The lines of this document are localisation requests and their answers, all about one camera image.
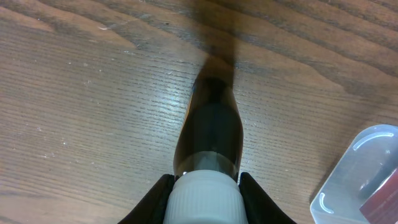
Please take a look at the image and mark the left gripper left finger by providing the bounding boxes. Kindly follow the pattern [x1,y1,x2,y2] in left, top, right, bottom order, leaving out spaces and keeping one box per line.
[118,174,175,224]

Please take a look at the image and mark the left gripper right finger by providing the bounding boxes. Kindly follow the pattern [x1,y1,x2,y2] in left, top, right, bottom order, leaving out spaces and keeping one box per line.
[239,172,296,224]

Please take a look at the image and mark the black bottle white cap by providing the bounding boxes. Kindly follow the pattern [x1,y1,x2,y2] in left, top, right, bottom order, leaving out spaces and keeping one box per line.
[164,58,248,224]

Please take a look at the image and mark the red orange small box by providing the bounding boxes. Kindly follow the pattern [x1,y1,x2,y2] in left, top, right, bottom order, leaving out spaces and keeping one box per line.
[359,169,397,224]

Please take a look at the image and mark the clear plastic container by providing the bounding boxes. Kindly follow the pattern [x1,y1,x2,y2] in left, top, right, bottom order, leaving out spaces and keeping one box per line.
[310,124,397,224]

